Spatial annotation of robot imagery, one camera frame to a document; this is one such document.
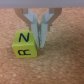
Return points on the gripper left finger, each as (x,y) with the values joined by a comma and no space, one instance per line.
(33,23)

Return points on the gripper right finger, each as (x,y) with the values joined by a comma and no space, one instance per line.
(46,20)

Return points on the yellow block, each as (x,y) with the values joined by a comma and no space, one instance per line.
(24,44)

